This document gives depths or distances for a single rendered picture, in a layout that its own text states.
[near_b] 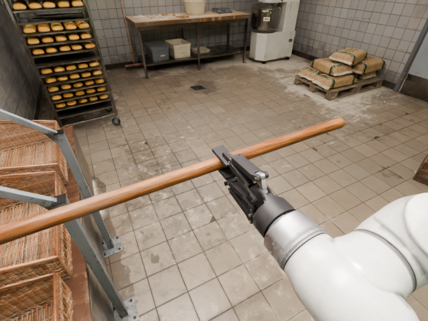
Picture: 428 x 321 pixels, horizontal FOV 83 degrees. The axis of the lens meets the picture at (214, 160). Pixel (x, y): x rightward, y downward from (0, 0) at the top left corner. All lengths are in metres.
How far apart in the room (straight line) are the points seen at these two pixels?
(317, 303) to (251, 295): 1.33
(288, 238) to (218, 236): 1.50
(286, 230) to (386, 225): 0.14
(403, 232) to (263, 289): 1.36
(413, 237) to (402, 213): 0.03
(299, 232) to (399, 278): 0.12
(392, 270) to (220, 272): 1.42
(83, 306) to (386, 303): 0.98
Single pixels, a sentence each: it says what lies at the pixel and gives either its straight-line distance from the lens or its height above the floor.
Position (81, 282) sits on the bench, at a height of 0.58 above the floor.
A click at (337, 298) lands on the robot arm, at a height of 1.24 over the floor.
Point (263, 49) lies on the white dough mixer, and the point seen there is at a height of 0.29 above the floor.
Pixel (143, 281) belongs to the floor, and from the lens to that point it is 1.77.
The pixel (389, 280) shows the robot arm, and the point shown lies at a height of 1.25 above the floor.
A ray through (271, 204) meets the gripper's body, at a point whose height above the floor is 1.23.
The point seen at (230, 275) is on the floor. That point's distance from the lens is 1.73.
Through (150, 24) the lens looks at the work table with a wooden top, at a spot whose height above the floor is 0.86.
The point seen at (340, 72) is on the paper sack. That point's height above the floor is 0.37.
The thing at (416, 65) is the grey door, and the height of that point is 0.44.
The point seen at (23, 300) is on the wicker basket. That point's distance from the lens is 1.15.
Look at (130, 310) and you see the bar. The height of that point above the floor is 0.01.
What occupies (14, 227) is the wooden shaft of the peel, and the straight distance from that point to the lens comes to 0.53.
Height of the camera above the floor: 1.55
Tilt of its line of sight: 38 degrees down
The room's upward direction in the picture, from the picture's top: straight up
